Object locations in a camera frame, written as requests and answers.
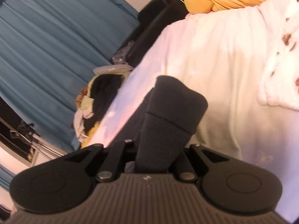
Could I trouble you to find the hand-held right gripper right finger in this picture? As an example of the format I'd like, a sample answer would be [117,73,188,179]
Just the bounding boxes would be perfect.
[172,144,231,182]

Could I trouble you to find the white fluffy spotted blanket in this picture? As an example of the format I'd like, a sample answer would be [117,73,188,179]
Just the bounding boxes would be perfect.
[257,0,299,111]

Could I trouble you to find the crinkled plastic wrap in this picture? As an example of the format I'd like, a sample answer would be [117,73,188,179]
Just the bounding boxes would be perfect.
[112,40,136,66]

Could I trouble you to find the white duvet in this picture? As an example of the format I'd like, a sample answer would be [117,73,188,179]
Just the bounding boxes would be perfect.
[92,0,299,223]

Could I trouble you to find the black armchair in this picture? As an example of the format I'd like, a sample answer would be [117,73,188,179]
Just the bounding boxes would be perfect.
[126,0,190,69]

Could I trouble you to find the blue curtain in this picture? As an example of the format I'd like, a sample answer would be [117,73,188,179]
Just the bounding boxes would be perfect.
[0,0,141,151]
[0,164,16,190]

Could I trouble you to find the pile of clothes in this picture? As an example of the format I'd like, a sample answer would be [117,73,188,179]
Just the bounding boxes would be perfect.
[71,73,127,149]

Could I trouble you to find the black sweatpants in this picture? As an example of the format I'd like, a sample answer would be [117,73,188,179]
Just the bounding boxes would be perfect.
[110,75,209,174]

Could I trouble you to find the metal rod stand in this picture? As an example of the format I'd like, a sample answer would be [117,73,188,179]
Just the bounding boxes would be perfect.
[10,119,69,159]

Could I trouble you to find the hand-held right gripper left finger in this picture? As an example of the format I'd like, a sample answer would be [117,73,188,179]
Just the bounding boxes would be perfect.
[62,139,139,182]

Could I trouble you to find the dark window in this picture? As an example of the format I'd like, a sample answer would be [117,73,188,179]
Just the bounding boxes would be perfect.
[0,96,40,167]

